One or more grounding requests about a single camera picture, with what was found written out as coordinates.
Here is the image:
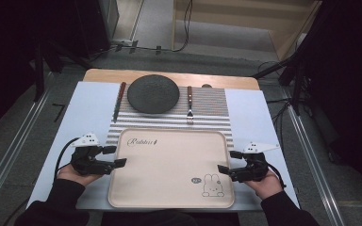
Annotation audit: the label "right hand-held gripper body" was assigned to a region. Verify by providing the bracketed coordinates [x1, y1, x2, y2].
[229, 141, 281, 184]

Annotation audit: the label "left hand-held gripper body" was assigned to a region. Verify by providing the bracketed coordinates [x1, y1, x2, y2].
[70, 133, 118, 176]

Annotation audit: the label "beige tray with rabbit print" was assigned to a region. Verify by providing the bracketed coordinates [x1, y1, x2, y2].
[107, 127, 236, 209]

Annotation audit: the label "knife with wooden handle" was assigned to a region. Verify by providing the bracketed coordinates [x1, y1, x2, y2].
[112, 81, 127, 124]

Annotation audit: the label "dark grey round plate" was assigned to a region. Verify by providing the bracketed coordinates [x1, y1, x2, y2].
[126, 73, 181, 115]

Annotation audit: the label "fork with wooden handle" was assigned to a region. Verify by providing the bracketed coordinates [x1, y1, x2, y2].
[186, 86, 195, 124]

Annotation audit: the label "person's left hand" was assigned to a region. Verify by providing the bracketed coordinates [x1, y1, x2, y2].
[57, 163, 104, 187]

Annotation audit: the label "person's right hand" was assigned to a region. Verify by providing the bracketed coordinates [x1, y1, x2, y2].
[244, 170, 284, 201]

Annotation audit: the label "white board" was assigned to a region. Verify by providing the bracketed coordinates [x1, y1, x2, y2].
[25, 80, 301, 212]

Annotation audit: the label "striped placemat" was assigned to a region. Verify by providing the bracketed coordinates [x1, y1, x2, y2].
[105, 83, 235, 150]

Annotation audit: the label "black metal stand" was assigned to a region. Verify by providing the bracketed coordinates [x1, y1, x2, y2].
[32, 37, 92, 103]
[251, 0, 315, 117]

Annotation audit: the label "dark cabinet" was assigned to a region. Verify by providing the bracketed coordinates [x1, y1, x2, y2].
[74, 0, 121, 59]

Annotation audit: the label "black curtain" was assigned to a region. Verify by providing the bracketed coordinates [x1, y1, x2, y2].
[0, 0, 45, 143]
[310, 0, 362, 206]

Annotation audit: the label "light wooden shelf unit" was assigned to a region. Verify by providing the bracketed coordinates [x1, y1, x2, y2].
[171, 0, 323, 62]

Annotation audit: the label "right hand-held gripper cable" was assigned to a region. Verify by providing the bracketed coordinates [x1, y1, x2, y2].
[265, 163, 288, 190]

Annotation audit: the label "black floor cables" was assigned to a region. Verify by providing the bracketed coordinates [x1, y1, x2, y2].
[265, 97, 294, 149]

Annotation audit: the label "metal floor rail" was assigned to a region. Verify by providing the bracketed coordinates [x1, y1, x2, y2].
[0, 72, 57, 215]
[279, 88, 347, 226]

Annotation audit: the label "black floor cable with clips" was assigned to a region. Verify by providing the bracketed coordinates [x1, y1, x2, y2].
[100, 39, 174, 57]

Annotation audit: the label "hanging black cable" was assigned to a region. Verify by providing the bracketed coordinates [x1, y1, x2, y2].
[172, 0, 193, 53]

